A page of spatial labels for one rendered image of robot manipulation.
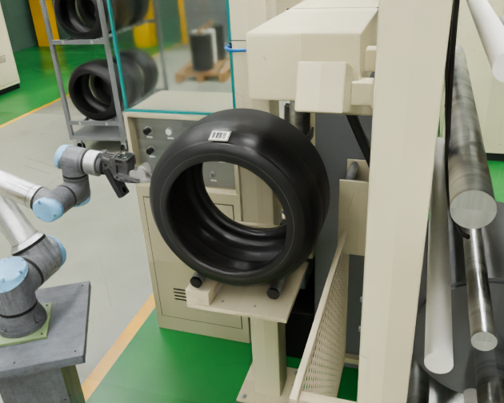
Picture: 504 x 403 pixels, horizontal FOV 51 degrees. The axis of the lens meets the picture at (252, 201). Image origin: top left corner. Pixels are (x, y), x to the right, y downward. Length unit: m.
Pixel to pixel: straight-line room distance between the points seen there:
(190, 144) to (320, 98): 0.63
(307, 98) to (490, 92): 4.13
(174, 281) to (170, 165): 1.31
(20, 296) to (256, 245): 0.92
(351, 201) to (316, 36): 0.86
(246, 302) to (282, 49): 1.02
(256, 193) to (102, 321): 1.56
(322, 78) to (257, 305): 1.04
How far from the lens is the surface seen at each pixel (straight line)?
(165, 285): 2.90
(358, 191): 1.85
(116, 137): 5.53
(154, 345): 3.02
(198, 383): 2.77
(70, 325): 2.30
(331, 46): 1.14
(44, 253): 2.30
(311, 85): 1.06
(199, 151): 1.57
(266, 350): 2.47
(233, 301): 1.91
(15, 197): 1.97
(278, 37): 1.16
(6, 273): 2.20
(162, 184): 1.68
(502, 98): 5.15
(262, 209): 2.05
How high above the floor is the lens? 1.97
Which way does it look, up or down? 27 degrees down
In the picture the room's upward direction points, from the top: 3 degrees counter-clockwise
